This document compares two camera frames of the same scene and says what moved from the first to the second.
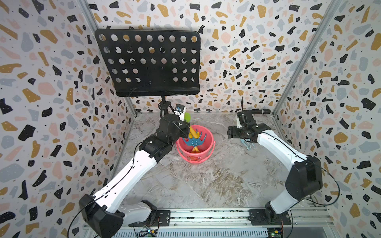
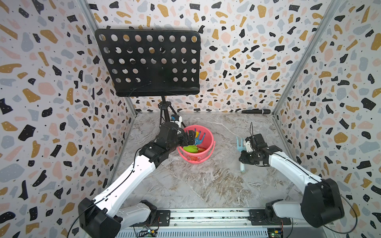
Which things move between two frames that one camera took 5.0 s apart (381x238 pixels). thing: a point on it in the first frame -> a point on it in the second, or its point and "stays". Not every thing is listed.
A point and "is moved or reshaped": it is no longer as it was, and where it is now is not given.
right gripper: (233, 132) -> (242, 158)
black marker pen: (261, 111) stays
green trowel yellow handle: (187, 117) -> (193, 148)
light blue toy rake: (248, 144) is moved or reshaped
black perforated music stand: (143, 63) stays
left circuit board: (147, 233) stays
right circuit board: (275, 232) stays
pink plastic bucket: (206, 148) stays
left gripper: (185, 127) -> (186, 142)
